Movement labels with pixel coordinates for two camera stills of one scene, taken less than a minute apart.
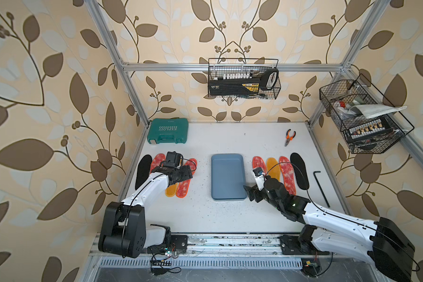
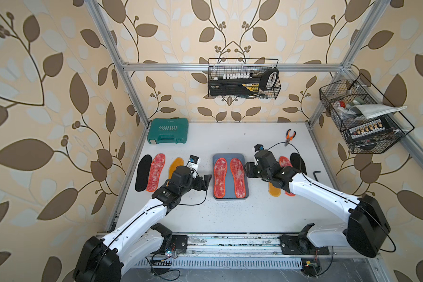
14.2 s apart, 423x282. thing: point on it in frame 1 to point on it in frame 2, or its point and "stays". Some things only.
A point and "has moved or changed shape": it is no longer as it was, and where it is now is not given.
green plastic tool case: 173,130 stays
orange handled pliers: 288,137 stays
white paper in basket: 371,110 stays
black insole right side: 300,171 stays
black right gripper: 251,190 to 249,169
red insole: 157,160 stays
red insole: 258,162 has moved or changed shape
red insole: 183,187 has moved or changed shape
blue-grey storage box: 228,178 stays
